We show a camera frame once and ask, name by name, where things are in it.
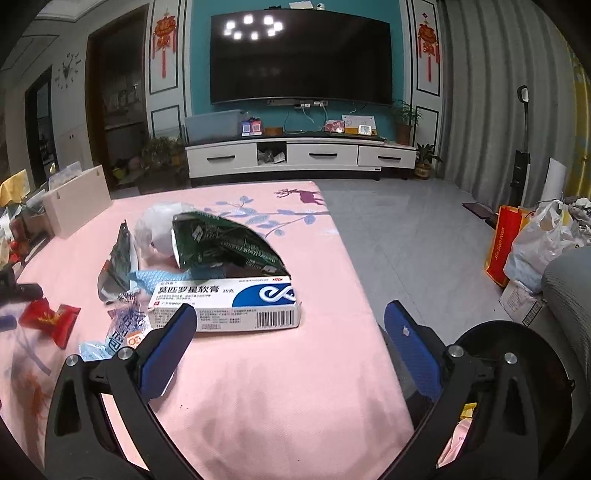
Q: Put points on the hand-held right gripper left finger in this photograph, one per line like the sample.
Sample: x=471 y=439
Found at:
x=171 y=350

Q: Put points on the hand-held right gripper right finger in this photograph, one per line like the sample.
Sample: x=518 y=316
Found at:
x=411 y=346

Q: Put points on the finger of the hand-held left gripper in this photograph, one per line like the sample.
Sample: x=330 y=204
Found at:
x=21 y=288
x=7 y=322

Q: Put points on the red snack wrapper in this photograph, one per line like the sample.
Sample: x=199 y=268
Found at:
x=46 y=318

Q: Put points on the clear printed plastic bag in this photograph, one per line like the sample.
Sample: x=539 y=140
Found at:
x=124 y=330

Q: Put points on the white medicine box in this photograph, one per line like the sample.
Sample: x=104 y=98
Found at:
x=221 y=300

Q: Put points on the light blue plastic wrapper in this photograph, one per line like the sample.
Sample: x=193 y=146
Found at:
x=145 y=280

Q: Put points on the dark green snack bag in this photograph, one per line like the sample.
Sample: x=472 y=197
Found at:
x=221 y=244

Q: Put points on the black round trash bin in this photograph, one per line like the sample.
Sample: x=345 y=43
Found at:
x=545 y=350

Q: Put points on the dark foil wrapper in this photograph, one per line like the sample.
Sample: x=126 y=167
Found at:
x=117 y=263

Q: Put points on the yellow cloth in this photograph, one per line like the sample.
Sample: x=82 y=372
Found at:
x=14 y=187

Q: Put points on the white board box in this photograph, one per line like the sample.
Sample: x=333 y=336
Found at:
x=76 y=203

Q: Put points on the pink printed tablecloth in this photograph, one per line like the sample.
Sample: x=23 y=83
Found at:
x=277 y=392

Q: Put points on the cardboard box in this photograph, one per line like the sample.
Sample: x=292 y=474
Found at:
x=521 y=302

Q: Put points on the white crumpled plastic bag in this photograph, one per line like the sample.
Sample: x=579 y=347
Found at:
x=157 y=226

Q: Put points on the red paper bag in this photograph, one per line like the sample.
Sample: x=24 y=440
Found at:
x=501 y=244

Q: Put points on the dark floor mat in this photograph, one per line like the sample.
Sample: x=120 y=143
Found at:
x=480 y=210

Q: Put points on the large white plastic bag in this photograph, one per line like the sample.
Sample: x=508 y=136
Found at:
x=531 y=249

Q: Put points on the grey sofa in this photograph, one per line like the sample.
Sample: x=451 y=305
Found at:
x=572 y=286

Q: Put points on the small potted plant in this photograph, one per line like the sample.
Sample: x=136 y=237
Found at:
x=423 y=170

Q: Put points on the leafy potted plant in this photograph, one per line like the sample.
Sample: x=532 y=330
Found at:
x=159 y=154

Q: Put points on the upright vacuum cleaner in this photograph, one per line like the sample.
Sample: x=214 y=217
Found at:
x=521 y=170

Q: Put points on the tall potted plant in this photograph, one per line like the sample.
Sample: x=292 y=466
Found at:
x=404 y=134

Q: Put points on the white television cabinet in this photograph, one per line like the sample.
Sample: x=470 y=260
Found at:
x=318 y=154

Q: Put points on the pile of clothes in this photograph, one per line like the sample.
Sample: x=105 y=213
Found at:
x=581 y=217

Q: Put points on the white board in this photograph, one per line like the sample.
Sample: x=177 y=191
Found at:
x=554 y=180

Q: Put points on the small digital clock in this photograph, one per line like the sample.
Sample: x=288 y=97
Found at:
x=364 y=130

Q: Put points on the translucent storage box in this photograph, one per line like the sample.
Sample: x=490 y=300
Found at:
x=212 y=127

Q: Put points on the white desk calendar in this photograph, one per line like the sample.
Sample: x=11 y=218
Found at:
x=353 y=121

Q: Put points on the pink card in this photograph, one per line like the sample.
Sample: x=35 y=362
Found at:
x=334 y=126

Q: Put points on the blue and red box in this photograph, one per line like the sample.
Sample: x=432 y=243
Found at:
x=251 y=127

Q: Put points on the small wooden tray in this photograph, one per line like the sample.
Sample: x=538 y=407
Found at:
x=273 y=131

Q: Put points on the grey curtain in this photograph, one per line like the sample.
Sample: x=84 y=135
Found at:
x=485 y=92

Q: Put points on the yellow printed curtain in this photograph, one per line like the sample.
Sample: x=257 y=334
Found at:
x=582 y=101

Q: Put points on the black television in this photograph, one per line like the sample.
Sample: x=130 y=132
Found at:
x=300 y=60

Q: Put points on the black wall clock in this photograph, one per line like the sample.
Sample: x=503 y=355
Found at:
x=69 y=70

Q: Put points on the red knot wall ornament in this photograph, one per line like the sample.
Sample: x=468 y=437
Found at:
x=165 y=34
x=427 y=37

